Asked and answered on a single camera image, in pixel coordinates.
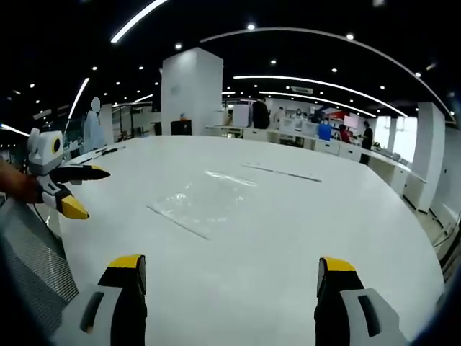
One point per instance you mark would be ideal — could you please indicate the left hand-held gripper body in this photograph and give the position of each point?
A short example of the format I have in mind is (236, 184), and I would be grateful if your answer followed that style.
(45, 155)

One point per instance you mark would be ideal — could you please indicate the curved ceiling light strip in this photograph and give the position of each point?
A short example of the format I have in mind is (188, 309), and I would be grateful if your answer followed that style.
(324, 86)

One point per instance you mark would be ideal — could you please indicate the clear plastic food packaging bag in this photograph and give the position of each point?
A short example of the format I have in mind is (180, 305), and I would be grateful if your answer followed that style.
(194, 207)

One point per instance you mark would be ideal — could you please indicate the white square pillar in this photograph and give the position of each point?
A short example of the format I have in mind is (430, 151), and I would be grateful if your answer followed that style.
(191, 93)

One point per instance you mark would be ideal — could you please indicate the black tool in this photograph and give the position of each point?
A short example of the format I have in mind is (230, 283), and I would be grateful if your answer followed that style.
(108, 150)

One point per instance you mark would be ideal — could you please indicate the long ceiling light strip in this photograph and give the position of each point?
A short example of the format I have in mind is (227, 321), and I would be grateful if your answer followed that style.
(135, 19)

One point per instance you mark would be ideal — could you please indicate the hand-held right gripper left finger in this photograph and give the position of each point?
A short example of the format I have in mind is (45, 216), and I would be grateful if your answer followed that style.
(122, 306)

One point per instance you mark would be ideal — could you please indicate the black cabinet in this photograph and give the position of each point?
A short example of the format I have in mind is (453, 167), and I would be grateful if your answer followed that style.
(181, 128)

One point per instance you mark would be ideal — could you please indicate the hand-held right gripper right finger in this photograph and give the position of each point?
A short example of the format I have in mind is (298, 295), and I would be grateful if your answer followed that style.
(342, 306)

